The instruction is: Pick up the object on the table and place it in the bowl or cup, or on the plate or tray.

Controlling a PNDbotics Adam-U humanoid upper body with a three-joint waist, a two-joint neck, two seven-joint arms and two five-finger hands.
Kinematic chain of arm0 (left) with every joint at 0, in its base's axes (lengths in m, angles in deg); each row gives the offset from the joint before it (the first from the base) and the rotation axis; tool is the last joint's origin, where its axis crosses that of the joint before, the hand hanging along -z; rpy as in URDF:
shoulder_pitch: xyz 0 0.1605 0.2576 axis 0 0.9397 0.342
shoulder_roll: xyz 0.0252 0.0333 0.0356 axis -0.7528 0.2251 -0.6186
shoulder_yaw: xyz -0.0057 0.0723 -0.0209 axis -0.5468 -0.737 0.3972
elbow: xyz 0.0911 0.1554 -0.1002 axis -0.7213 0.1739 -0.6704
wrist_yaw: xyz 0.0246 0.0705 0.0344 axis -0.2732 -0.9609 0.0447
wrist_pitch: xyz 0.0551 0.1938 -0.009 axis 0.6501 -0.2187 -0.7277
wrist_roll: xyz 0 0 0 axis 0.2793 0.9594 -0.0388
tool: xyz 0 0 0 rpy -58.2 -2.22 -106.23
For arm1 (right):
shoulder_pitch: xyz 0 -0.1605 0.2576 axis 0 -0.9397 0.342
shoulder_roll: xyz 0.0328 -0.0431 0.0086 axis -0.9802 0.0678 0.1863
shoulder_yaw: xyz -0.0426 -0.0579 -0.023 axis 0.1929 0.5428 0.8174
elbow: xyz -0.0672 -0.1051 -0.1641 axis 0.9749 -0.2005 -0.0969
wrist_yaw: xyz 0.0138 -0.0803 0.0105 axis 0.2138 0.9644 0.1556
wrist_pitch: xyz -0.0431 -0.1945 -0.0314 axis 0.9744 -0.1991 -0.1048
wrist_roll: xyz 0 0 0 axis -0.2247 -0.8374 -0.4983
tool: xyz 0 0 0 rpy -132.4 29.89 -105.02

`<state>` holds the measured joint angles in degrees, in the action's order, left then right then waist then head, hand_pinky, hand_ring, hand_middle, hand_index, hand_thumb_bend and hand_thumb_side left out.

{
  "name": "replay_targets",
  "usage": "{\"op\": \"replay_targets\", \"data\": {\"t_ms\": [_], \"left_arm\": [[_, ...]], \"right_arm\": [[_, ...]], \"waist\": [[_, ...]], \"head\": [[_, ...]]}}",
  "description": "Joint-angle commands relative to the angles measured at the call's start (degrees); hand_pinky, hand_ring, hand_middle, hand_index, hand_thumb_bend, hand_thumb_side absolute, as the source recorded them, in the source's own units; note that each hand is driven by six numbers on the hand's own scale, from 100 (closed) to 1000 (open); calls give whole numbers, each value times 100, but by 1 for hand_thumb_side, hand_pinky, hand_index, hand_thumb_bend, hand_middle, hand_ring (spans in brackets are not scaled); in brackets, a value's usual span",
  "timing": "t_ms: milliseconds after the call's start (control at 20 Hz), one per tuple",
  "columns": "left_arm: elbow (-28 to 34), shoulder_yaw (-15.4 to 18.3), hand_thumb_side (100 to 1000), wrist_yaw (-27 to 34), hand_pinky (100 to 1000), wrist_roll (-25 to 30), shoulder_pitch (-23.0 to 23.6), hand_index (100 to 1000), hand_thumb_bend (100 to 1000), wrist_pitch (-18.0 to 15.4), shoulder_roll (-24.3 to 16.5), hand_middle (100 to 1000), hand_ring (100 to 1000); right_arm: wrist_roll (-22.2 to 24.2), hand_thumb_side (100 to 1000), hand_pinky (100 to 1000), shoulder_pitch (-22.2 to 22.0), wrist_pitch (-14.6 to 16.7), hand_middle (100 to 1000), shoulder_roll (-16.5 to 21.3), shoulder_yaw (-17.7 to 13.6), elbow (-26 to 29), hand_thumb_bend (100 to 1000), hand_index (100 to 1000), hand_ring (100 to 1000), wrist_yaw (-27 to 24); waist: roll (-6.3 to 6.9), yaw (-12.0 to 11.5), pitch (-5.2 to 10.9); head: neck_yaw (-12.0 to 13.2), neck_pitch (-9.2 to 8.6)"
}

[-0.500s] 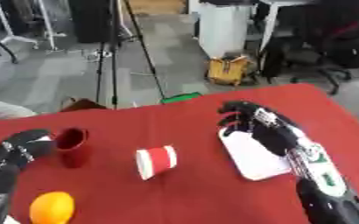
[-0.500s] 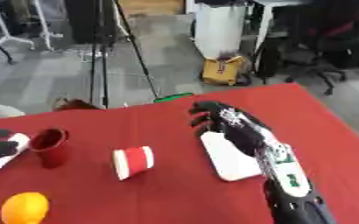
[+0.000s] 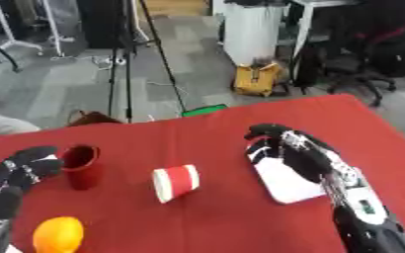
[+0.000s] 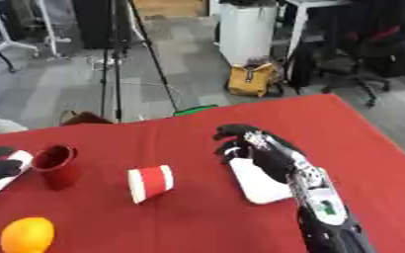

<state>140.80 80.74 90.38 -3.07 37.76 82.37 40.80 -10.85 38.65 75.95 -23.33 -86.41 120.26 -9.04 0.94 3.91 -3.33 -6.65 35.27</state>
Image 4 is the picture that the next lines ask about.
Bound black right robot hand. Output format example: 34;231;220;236
210;124;308;185

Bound white rectangular box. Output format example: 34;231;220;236
224;146;296;206

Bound yellow bag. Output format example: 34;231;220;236
226;61;279;99

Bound green flat object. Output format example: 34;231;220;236
171;104;222;118

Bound red and white paper cup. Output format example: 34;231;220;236
124;164;177;205

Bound white table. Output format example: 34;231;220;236
280;0;355;82

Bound black office chair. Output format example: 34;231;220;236
316;23;405;109

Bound black tripod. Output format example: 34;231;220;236
97;0;184;124

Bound brown bag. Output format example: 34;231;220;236
58;110;115;127

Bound red plastic cup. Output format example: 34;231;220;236
30;144;82;192

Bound black tall case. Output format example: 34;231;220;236
71;0;135;50

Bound orange toy fruit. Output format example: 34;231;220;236
0;216;57;253

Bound white rolling stand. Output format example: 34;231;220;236
0;0;75;65

